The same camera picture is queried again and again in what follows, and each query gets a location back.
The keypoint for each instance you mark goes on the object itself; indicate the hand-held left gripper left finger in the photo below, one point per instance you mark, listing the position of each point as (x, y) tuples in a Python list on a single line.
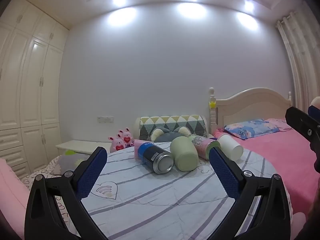
[(90, 173)]

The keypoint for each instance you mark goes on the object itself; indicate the pink cloth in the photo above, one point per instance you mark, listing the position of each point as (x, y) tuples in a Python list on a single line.
[(11, 192)]

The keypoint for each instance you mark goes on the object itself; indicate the pink bed blanket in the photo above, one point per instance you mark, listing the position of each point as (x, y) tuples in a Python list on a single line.
[(280, 160)]

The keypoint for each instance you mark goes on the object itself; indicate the pale green cup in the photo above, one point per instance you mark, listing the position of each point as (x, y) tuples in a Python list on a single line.
[(184, 154)]

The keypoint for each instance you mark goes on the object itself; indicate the cream curtain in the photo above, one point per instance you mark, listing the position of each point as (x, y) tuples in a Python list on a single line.
[(297, 60)]

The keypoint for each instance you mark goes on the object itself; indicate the blue floral pillow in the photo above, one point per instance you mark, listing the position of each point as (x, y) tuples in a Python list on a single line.
[(247, 128)]

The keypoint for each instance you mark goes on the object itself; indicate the white wall socket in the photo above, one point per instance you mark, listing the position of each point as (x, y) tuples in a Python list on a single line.
[(105, 119)]

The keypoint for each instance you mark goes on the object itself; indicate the white paper cup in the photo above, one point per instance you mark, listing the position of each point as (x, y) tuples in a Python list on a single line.
[(231, 146)]

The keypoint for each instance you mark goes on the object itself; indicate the white nightstand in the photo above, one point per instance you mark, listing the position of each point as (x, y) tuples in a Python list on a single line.
[(80, 146)]

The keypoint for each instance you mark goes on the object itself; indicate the grey plush toy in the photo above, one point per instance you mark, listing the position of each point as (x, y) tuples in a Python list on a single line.
[(165, 135)]

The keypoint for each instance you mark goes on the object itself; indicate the pink pillow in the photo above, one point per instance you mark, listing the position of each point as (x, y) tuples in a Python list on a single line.
[(280, 125)]

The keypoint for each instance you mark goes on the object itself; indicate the blue label metal can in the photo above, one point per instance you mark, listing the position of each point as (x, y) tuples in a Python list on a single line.
[(153, 156)]

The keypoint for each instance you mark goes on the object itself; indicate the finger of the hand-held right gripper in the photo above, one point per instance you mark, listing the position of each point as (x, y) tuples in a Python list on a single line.
[(303, 127), (315, 110)]

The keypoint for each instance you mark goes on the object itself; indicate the cream wooden bed headboard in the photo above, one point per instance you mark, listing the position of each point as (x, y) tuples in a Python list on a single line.
[(252, 106)]

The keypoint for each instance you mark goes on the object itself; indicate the pink floral cup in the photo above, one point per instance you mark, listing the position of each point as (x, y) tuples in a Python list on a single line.
[(203, 146)]

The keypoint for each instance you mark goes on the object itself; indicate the triangle pattern cushion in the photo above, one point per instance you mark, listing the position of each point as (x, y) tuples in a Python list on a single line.
[(172, 123)]

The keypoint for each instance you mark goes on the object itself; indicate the yellow flower ornament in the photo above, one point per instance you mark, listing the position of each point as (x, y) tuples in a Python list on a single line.
[(212, 104)]

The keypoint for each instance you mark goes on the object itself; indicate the pink bunny figure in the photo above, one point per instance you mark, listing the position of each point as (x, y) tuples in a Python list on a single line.
[(127, 137), (117, 145)]

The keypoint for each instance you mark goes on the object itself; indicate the cream wardrobe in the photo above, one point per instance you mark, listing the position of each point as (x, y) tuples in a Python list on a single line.
[(27, 80)]

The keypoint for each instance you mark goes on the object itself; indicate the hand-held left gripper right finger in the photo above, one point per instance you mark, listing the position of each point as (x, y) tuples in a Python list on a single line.
[(223, 176)]

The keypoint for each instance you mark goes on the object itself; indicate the grey cushion with green patch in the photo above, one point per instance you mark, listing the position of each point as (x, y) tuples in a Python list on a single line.
[(68, 161)]

